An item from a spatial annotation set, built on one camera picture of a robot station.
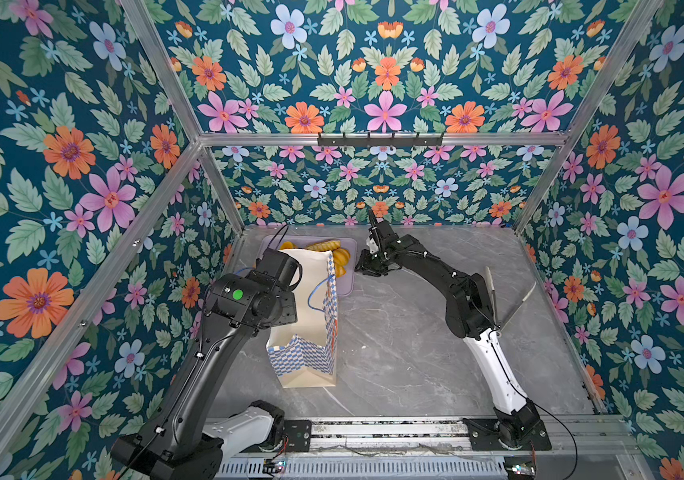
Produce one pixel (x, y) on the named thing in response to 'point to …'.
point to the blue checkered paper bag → (305, 355)
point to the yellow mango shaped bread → (288, 245)
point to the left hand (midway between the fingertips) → (284, 307)
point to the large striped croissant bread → (340, 271)
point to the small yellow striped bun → (340, 256)
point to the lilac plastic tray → (345, 285)
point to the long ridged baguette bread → (327, 246)
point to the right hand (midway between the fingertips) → (357, 266)
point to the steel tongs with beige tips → (492, 286)
